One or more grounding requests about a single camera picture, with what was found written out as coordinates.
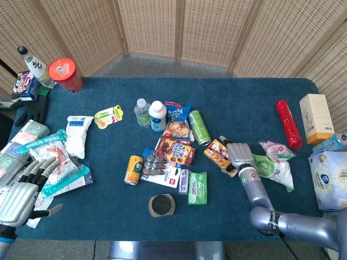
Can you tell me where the cream and orange box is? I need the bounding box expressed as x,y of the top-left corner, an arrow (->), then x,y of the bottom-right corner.
299,93 -> 336,145

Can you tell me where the pink white pouch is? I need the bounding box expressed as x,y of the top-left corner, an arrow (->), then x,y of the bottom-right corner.
259,140 -> 297,162

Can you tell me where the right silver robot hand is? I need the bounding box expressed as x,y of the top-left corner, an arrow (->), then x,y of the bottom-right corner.
219,135 -> 257,173

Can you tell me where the light blue water bottle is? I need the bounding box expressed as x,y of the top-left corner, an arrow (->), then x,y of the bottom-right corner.
312,132 -> 347,153

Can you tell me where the pastel tissue multipack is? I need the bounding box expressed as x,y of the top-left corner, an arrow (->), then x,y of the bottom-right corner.
0,119 -> 51,187

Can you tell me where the red instant noodle cup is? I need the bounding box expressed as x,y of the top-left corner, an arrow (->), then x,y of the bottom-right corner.
47,57 -> 83,93

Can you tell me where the clear plastic bag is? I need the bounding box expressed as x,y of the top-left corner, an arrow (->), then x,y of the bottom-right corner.
25,189 -> 55,229

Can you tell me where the green gum pack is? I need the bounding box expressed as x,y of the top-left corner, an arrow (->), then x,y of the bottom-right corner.
187,170 -> 209,206

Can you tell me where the shrimp cracker bag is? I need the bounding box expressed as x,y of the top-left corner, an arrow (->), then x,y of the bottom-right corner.
17,129 -> 91,198

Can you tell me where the clear biscuit bag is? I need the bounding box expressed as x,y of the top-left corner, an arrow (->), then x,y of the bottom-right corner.
162,120 -> 195,144

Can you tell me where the green drink can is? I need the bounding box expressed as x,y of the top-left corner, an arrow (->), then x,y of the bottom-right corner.
188,110 -> 212,146

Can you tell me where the brown panda biscuit box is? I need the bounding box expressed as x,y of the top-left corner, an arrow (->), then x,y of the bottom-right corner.
153,136 -> 196,167

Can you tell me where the small clear plastic case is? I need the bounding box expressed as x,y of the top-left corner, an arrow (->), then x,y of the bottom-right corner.
178,168 -> 190,195

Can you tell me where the bamboo folding screen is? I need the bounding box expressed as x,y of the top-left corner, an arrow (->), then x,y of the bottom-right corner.
0,0 -> 347,133

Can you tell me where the red tube package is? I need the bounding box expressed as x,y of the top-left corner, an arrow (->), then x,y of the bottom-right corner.
275,100 -> 303,150

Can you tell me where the purple candy pack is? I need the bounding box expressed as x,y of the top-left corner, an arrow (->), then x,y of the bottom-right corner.
11,70 -> 41,102

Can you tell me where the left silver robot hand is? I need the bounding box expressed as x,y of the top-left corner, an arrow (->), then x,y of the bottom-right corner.
0,156 -> 63,228

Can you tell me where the clear bottle green label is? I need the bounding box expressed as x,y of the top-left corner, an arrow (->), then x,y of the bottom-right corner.
133,98 -> 151,128

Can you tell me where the green white pouch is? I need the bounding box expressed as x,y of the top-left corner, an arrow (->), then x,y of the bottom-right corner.
252,153 -> 295,193

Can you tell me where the white pouch blue label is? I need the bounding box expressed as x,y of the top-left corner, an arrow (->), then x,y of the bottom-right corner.
63,115 -> 94,159

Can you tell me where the blue table cover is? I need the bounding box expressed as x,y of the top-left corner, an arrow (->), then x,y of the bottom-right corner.
8,77 -> 347,242

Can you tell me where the orange drink can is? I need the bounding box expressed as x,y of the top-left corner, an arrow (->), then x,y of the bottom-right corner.
124,155 -> 144,186

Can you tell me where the round black coaster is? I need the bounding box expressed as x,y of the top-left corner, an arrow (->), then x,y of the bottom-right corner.
148,193 -> 176,218

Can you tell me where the black pole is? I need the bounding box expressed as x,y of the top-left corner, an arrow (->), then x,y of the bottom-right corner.
0,58 -> 17,80

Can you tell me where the yellow snack box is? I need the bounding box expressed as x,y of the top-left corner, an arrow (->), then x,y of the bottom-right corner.
203,139 -> 239,178

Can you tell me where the blue snack bag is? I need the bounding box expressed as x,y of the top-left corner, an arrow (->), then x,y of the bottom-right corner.
164,101 -> 192,124

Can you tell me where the black work glove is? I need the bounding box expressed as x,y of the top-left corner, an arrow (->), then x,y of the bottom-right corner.
10,86 -> 51,127

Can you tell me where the glass bottle black cap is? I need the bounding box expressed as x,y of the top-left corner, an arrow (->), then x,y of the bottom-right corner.
17,45 -> 56,89

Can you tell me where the yellow-green lip balm pack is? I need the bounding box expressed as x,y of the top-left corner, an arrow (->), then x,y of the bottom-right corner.
94,105 -> 124,129

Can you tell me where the white bottle blue label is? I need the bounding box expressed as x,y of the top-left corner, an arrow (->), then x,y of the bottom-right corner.
148,100 -> 168,133

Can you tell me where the flat white blue package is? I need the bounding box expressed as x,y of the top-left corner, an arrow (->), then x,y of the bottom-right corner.
51,162 -> 94,197

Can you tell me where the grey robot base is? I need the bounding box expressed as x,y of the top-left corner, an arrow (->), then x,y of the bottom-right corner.
108,240 -> 226,260

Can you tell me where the white blue tissue pack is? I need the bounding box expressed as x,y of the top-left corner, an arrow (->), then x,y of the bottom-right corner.
308,151 -> 347,211

